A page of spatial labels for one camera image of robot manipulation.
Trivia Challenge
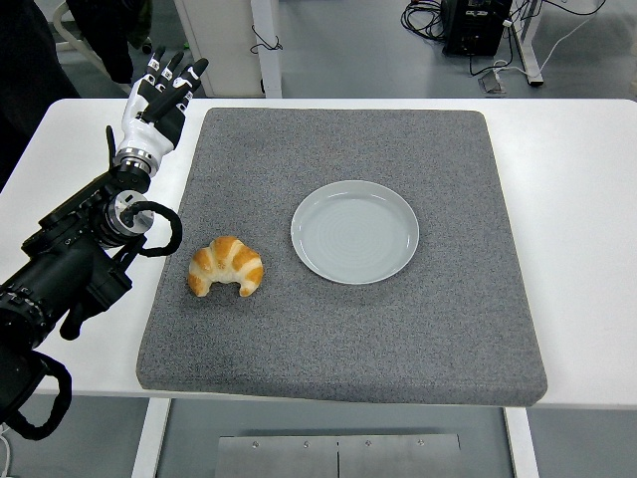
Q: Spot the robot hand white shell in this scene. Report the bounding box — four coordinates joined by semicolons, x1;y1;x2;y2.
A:
115;46;210;176

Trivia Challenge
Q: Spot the golden croissant bread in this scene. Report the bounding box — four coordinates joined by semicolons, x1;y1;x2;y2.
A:
187;235;265;299

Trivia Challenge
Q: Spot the grey round plate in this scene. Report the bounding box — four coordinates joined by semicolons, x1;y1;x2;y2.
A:
290;179;421;286

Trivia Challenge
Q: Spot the grey metal plate with screws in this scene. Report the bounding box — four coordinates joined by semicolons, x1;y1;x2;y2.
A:
216;433;462;478

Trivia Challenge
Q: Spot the person's leg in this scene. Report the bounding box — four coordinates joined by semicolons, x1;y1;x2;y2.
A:
66;0;153;85

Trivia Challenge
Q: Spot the white cabinet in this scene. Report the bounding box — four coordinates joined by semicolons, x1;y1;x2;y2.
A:
173;0;265;99

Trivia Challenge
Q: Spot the person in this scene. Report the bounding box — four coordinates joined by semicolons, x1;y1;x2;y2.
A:
0;0;81;193

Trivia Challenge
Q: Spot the grey felt mat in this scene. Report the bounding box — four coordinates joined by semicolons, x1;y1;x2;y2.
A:
135;107;549;407

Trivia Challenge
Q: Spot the white table leg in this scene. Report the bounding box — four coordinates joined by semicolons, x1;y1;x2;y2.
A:
130;397;172;478
504;406;541;478

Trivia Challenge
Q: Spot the black computer case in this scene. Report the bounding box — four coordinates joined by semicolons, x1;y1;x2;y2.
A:
441;0;514;57

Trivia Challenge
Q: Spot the small clear plastic box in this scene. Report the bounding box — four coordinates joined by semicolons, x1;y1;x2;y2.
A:
478;69;508;96

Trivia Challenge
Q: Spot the white desk leg with foot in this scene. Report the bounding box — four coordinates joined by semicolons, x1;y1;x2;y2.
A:
512;0;544;88

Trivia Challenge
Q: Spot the white chair frame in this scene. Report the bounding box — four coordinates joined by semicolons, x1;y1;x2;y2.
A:
52;0;135;97

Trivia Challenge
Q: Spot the white square post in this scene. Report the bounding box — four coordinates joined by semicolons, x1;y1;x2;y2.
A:
250;0;284;100

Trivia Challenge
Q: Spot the thin black cable loop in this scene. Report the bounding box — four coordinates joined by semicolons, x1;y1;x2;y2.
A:
249;24;284;55

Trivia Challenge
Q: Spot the bundle of black cables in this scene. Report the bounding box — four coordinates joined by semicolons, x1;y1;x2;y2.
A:
400;0;447;42

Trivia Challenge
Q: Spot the thin white cable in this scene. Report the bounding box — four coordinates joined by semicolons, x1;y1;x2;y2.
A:
0;422;12;474

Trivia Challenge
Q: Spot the long white floor cable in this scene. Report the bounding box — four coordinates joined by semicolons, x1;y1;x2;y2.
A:
492;0;609;81

